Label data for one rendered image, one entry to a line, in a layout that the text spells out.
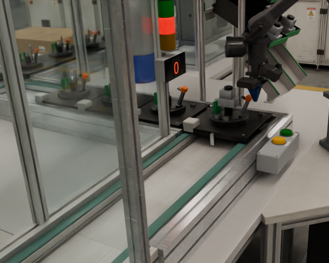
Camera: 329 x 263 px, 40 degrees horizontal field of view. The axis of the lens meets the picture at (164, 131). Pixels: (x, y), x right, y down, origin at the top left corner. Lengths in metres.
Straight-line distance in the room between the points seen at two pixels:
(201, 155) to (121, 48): 0.85
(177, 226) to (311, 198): 0.48
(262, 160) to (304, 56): 4.44
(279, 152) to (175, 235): 0.51
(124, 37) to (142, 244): 0.38
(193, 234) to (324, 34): 4.73
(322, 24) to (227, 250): 4.68
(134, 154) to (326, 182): 0.85
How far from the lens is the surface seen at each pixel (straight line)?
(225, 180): 1.27
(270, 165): 1.42
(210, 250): 1.18
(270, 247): 1.40
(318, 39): 5.71
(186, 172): 1.41
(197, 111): 1.73
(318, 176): 1.53
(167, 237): 1.06
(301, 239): 2.70
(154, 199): 1.28
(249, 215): 1.31
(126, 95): 0.73
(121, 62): 0.71
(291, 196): 1.41
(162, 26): 1.42
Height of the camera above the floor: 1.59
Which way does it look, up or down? 23 degrees down
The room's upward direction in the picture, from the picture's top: 4 degrees counter-clockwise
